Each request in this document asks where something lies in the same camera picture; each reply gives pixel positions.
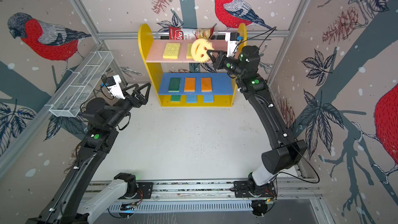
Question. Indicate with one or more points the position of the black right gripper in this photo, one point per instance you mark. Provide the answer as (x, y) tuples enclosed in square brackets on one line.
[(219, 64)]

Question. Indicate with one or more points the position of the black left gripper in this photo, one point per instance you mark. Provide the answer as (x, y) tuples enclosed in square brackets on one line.
[(137, 103)]

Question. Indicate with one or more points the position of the yellow smiley face sponge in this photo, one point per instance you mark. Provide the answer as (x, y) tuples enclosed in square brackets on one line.
[(199, 50)]

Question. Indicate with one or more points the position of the orange sponge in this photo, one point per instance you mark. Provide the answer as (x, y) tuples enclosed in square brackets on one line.
[(206, 84)]

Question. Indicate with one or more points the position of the pale yellow sponge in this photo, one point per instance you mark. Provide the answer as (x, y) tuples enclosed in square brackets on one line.
[(189, 84)]

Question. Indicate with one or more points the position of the light green sponge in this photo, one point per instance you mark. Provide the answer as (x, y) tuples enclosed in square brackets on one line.
[(175, 98)]

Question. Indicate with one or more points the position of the dark green sponge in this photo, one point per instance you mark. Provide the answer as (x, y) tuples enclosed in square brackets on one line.
[(174, 85)]

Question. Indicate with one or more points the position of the blue sponge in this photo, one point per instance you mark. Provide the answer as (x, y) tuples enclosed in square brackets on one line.
[(191, 99), (208, 98)]

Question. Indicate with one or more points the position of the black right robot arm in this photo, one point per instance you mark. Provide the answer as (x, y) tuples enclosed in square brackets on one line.
[(286, 150)]

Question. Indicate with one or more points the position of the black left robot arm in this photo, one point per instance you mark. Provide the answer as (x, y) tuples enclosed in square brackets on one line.
[(64, 207)]

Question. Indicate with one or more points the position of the yellow shelf with coloured boards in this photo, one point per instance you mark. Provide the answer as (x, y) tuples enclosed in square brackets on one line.
[(151, 49)]

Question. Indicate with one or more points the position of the red cassava chips bag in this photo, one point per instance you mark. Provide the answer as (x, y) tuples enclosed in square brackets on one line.
[(176, 33)]

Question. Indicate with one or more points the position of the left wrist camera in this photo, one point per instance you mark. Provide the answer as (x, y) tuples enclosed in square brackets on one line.
[(112, 84)]

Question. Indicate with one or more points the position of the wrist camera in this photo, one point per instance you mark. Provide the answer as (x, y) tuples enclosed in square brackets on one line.
[(112, 84), (233, 39)]

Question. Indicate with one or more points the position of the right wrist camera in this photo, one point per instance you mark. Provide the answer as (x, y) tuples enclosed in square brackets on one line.
[(233, 39)]

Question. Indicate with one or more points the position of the white wire mesh basket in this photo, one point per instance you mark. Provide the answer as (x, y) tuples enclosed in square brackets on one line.
[(84, 80)]

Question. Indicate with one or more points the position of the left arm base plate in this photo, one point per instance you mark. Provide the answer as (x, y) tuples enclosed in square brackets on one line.
[(143, 190)]

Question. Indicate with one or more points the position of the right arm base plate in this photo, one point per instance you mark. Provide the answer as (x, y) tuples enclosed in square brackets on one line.
[(248, 189)]

